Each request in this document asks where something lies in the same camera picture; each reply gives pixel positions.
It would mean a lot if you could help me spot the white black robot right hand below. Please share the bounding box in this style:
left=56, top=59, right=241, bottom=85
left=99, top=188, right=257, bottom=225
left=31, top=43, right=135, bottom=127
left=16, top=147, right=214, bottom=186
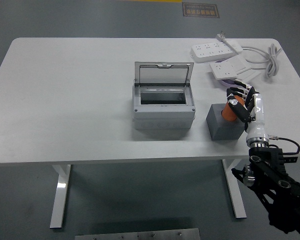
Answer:
left=225, top=79, right=268, bottom=142

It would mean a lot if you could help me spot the orange cylindrical battery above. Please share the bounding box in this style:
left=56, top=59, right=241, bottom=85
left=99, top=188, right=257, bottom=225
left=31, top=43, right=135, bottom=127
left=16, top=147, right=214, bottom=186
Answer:
left=221, top=94, right=245, bottom=123

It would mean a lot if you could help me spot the grey plastic enclosure box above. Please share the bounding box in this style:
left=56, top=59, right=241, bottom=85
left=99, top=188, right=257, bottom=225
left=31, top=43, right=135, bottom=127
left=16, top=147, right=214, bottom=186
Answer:
left=131, top=82, right=196, bottom=130

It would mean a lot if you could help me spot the smoky transparent hinged lid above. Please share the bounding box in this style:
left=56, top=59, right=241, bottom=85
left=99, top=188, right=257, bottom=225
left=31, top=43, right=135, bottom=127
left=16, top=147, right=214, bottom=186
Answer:
left=134, top=61, right=195, bottom=87

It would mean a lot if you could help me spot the grey block with round hole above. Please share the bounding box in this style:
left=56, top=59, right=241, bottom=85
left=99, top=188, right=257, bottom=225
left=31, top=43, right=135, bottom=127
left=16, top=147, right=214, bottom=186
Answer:
left=206, top=102, right=246, bottom=141

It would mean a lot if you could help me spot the purple round disc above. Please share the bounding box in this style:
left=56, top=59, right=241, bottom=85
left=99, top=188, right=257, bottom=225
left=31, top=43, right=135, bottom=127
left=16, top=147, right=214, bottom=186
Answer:
left=218, top=79, right=237, bottom=88

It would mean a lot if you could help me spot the small white socket strip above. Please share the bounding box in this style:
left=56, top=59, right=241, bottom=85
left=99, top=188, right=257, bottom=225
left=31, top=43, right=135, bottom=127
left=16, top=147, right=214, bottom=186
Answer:
left=209, top=59, right=240, bottom=81

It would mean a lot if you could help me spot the white table leg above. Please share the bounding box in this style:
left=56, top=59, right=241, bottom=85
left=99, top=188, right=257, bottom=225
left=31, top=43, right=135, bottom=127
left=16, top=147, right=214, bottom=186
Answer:
left=49, top=164, right=73, bottom=229
left=221, top=159, right=248, bottom=220

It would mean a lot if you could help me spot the long white power strip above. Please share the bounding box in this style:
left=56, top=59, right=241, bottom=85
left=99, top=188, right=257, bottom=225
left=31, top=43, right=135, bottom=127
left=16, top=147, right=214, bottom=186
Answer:
left=189, top=41, right=244, bottom=64

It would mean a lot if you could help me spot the brown floor sign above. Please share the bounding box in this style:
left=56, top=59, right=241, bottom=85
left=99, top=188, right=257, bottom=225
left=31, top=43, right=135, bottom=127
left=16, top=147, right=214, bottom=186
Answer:
left=181, top=2, right=220, bottom=19

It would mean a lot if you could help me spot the grey metal plate with screws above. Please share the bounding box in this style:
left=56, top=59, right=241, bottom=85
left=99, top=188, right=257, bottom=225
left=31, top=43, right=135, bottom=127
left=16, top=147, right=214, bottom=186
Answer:
left=74, top=227, right=201, bottom=240

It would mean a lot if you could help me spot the white power cable with plug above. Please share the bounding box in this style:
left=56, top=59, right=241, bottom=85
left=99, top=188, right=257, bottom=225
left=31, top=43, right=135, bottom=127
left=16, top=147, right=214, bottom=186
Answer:
left=215, top=30, right=284, bottom=79

